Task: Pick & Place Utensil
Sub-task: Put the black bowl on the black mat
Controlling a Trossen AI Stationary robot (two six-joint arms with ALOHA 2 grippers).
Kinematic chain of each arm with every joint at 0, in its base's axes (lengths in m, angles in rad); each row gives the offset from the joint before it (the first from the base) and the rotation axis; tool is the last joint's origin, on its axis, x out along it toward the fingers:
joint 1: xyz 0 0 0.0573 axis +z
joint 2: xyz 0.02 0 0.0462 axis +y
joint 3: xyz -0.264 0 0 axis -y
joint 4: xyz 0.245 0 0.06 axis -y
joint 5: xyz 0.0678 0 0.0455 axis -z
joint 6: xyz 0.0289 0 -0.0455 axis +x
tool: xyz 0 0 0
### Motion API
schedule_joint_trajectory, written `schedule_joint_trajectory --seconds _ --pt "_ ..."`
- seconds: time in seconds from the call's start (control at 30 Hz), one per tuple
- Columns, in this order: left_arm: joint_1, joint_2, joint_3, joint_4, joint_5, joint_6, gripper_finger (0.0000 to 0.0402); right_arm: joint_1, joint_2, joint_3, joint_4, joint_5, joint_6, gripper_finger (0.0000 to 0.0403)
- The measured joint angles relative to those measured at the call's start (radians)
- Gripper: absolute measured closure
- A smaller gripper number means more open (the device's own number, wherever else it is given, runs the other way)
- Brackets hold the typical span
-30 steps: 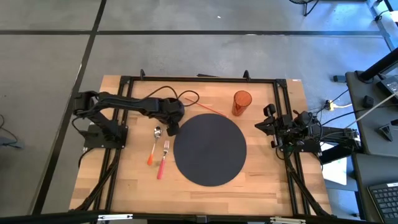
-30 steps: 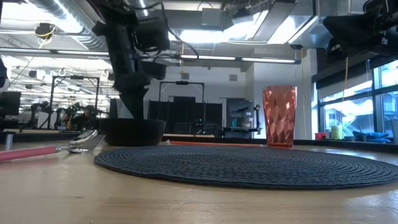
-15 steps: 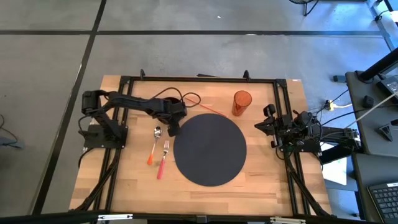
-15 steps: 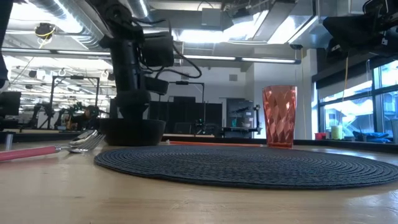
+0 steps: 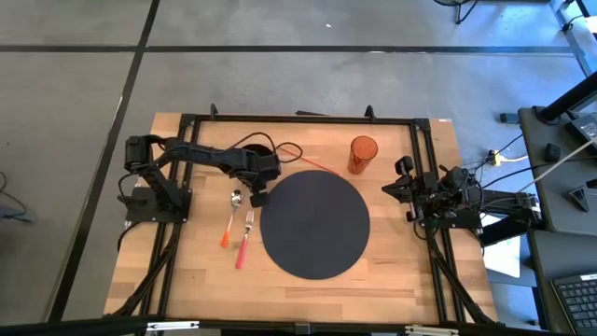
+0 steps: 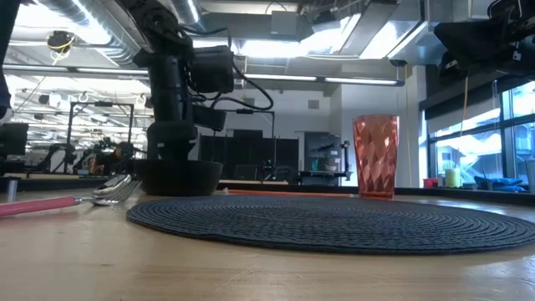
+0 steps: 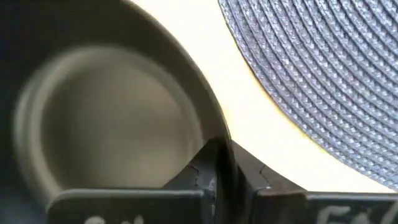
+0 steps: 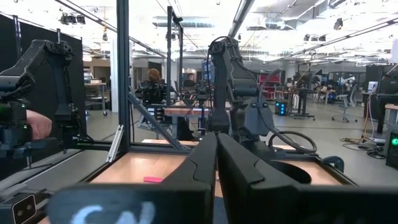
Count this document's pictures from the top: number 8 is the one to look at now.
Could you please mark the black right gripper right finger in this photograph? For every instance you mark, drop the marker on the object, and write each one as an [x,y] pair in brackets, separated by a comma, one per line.
[264,202]

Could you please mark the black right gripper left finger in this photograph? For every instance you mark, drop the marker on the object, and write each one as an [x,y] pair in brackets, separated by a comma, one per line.
[186,199]

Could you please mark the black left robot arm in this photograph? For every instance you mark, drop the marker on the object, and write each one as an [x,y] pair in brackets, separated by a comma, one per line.
[220,77]

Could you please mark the computer tower blue lights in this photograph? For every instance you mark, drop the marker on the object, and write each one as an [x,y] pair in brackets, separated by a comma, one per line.
[280,107]

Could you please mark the red shelf unit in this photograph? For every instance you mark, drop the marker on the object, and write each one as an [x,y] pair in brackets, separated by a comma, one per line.
[270,84]

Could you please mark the round black plate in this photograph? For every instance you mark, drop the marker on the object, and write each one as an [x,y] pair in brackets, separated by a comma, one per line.
[290,172]

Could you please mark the black standing desk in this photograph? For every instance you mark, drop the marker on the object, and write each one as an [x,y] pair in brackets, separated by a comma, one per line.
[301,102]

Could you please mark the wooden background table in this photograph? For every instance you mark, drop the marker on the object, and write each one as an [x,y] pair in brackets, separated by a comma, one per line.
[186,111]

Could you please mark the person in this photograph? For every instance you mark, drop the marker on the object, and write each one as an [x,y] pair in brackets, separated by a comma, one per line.
[188,81]
[154,88]

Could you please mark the white office chair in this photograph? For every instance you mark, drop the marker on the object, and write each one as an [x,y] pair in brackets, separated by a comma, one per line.
[345,102]

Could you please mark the black box green light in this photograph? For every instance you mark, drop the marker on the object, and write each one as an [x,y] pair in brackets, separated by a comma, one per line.
[392,149]

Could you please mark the black partition panel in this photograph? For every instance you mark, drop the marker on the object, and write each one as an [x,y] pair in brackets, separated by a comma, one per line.
[76,84]

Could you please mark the person's hand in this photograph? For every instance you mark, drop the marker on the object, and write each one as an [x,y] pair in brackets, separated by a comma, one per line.
[38,124]

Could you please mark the silver frame bracket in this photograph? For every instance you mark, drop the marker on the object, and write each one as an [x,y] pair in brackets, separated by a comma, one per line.
[115,144]

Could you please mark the black background frame post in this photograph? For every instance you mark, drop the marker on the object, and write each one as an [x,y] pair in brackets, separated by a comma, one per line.
[169,56]

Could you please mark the black aluminium table frame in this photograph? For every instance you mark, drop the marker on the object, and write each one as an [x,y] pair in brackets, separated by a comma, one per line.
[123,77]

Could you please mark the table level camera box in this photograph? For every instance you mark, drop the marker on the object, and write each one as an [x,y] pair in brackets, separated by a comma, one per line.
[23,210]

